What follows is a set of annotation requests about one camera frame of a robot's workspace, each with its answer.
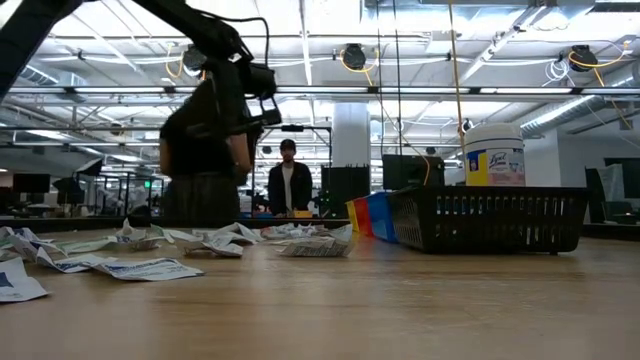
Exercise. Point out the white bandage wrapper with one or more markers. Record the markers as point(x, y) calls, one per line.
point(342, 232)
point(235, 232)
point(172, 234)

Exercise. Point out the small white printed packet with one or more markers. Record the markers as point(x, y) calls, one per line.
point(307, 230)
point(280, 232)

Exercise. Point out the person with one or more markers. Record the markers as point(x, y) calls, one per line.
point(200, 200)
point(290, 182)

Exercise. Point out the alcohol antiseptic pad packet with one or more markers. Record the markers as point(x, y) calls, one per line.
point(141, 244)
point(215, 246)
point(15, 285)
point(150, 270)
point(317, 248)
point(70, 263)
point(25, 239)

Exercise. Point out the green striped bandage wrapper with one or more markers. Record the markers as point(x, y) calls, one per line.
point(125, 227)
point(90, 245)

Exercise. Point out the black camera gantry frame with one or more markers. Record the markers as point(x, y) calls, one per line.
point(300, 128)

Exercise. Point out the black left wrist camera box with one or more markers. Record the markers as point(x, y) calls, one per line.
point(262, 82)

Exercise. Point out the red plastic bin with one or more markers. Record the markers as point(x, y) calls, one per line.
point(362, 217)

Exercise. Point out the white disinfecting wipes canister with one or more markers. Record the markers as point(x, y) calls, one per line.
point(495, 160)

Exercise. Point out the black studio lamp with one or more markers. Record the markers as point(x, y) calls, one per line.
point(90, 166)

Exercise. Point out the black perforated basket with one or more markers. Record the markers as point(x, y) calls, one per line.
point(490, 220)

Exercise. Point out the yellow plastic bin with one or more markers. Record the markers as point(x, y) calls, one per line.
point(351, 216)

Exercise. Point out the blue plastic bin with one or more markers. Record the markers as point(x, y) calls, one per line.
point(382, 217)

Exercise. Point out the white building column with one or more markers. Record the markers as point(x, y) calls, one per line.
point(351, 135)

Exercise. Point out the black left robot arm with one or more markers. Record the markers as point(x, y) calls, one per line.
point(200, 27)

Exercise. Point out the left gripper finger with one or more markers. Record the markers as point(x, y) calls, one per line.
point(256, 150)

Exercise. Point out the black flat box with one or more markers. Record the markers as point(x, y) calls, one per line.
point(412, 172)

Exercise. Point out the orange yellow bin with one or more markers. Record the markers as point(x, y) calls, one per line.
point(302, 214)

